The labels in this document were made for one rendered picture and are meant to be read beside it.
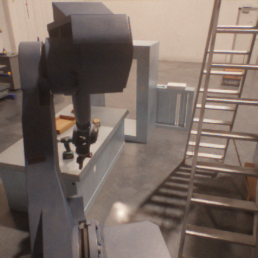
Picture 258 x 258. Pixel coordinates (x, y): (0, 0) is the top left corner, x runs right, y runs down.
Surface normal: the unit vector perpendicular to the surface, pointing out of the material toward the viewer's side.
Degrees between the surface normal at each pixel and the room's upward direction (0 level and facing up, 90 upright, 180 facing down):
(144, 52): 90
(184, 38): 90
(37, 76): 60
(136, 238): 0
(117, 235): 0
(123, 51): 96
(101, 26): 52
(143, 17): 90
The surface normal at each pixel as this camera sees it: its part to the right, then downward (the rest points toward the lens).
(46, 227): 0.14, -0.34
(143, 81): -0.31, 0.41
